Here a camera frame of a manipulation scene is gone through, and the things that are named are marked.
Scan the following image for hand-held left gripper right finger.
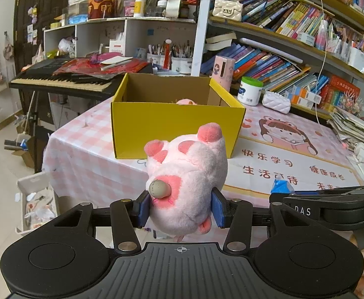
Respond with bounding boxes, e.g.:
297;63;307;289
211;188;310;254

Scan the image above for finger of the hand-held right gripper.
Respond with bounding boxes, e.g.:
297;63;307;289
269;181;364;204

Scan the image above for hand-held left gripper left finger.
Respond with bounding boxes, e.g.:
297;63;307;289
54;190;151;254

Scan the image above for pink plush pig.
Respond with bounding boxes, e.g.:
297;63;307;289
144;122;229;243

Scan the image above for yellow cardboard box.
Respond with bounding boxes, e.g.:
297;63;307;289
110;73;246;160

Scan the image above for stack of papers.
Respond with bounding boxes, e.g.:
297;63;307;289
328;107;364;153

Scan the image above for white quilted pouch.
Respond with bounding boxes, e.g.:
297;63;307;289
262;91;292;114

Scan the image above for white orange medicine boxes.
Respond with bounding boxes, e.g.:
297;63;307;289
283;87;322;109

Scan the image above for white jar green lid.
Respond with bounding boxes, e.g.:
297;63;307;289
237;76;264;106

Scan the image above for white plastic waste bin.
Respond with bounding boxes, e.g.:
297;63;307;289
15;171;60;235

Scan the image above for red thick dictionaries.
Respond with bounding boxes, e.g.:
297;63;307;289
320;75;361;109

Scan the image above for row of blue spine books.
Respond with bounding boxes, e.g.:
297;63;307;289
201;42;329;98

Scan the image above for cardboard box with scraps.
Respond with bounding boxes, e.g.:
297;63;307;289
11;137;46;169

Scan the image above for pink cartoon print dispenser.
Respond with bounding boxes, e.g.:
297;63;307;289
212;55;236;92

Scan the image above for black keyboard stand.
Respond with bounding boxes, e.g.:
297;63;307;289
17;90;50;169

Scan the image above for large white pen cup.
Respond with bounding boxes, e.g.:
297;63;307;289
171;57;193;75

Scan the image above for small white pen cup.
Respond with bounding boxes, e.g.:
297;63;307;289
147;53;165;66

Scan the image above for white notebook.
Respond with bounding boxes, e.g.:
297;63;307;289
100;56;133;72

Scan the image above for white pen organizers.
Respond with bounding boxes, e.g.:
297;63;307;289
297;19;364;74

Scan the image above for red printed cloth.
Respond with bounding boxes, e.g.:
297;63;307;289
53;58;150;78

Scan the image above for white box red label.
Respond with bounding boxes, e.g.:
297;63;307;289
109;34;126;57

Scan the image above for black electronic keyboard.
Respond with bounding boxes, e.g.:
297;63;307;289
8;58;154;97

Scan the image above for row of colourful leaning books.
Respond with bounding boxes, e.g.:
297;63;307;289
241;0;326;38

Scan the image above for grey cubby shelf unit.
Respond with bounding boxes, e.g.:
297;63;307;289
43;17;198;75

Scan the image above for white plastic bag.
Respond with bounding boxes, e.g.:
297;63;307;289
58;38;75;55

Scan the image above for wooden bookshelf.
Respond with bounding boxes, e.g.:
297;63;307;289
190;0;364;122

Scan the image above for white bottle yellow label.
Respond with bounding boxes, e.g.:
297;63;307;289
134;0;147;17

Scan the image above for large white tape roll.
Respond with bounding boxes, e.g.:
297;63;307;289
165;0;184;18

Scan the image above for pink hanging bag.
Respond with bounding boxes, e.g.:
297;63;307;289
3;33;14;60

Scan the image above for fortune god figure box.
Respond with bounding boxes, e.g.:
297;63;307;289
88;0;119;19

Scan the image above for dark wooden door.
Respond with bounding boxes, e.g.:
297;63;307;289
12;0;72;69

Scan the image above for white cable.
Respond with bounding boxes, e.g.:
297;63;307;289
306;0;329;127

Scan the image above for cream pearl handle handbag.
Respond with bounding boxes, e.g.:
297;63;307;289
213;0;243;22

